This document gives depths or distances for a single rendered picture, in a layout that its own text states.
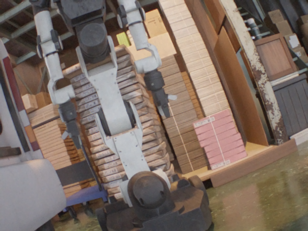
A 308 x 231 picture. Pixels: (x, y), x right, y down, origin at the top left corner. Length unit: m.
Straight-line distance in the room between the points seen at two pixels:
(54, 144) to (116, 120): 2.42
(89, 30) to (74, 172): 1.52
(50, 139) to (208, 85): 2.07
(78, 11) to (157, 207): 0.89
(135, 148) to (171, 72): 1.28
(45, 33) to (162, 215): 0.98
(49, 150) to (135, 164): 2.55
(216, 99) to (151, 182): 1.62
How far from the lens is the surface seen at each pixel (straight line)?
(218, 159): 2.29
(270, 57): 2.43
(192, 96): 3.79
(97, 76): 1.49
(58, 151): 3.83
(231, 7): 2.38
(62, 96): 1.49
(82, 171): 2.57
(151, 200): 1.11
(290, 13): 6.80
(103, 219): 1.61
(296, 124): 2.43
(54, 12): 4.90
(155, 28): 2.77
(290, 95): 2.42
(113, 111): 1.48
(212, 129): 2.27
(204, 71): 2.66
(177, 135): 2.61
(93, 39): 1.29
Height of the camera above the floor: 0.47
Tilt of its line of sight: 4 degrees up
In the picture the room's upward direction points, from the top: 20 degrees counter-clockwise
